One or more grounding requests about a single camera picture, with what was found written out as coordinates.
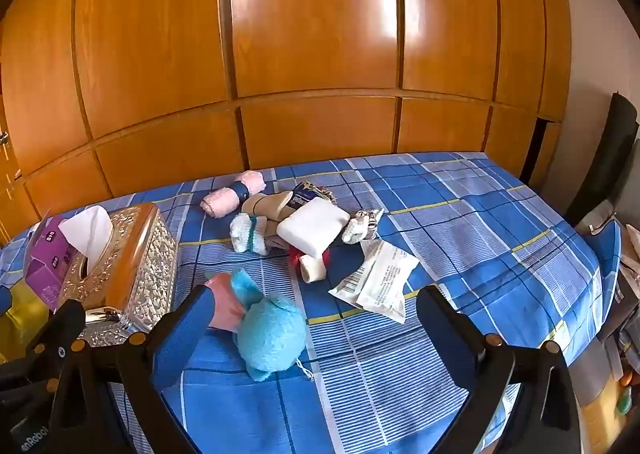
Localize wooden wardrobe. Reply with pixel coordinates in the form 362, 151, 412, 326
0, 0, 573, 247

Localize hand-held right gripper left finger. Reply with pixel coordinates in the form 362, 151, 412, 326
47, 284, 218, 454

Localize blue tissue packet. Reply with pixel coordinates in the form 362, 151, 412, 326
291, 180, 336, 207

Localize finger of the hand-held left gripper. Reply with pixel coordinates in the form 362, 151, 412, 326
0, 299, 87, 395

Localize white socks teal stripe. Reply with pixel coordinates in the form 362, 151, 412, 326
230, 213, 273, 255

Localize white facial tissue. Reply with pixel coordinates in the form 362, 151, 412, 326
59, 205, 114, 259

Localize red dressed small doll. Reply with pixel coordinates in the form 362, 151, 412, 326
287, 244, 333, 282

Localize white wipes packet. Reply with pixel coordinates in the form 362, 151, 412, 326
328, 239, 420, 324

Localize blue plaid bed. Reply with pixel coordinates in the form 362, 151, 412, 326
0, 151, 623, 454

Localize black chair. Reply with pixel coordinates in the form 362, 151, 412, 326
565, 92, 640, 235

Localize small patterned socks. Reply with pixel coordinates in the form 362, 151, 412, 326
342, 208, 385, 246

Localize purple tissue box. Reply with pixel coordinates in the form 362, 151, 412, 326
24, 219, 88, 312

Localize pink towel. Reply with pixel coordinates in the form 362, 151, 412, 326
200, 170, 266, 218

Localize blue plush toy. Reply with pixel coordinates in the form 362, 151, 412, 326
227, 269, 310, 381

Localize pink cloth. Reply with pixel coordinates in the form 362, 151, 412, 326
206, 274, 246, 332

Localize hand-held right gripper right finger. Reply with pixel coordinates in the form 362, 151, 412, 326
416, 284, 583, 454

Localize beige cloth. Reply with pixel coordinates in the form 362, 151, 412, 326
241, 191, 301, 225

